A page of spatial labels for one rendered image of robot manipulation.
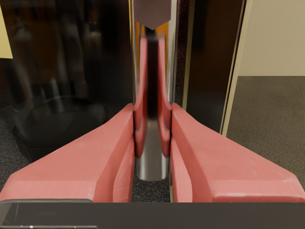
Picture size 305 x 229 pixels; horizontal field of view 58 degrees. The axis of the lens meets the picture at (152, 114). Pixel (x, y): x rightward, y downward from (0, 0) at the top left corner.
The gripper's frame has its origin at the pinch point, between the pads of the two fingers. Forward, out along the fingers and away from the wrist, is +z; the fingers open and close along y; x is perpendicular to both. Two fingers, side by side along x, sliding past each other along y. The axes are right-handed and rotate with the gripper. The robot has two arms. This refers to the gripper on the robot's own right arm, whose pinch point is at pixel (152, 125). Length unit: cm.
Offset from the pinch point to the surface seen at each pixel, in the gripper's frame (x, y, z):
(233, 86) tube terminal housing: 1.0, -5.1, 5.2
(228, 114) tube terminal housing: 3.1, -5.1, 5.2
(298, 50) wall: 17, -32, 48
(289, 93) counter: 21, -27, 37
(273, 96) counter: 21.1, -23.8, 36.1
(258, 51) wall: 17, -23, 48
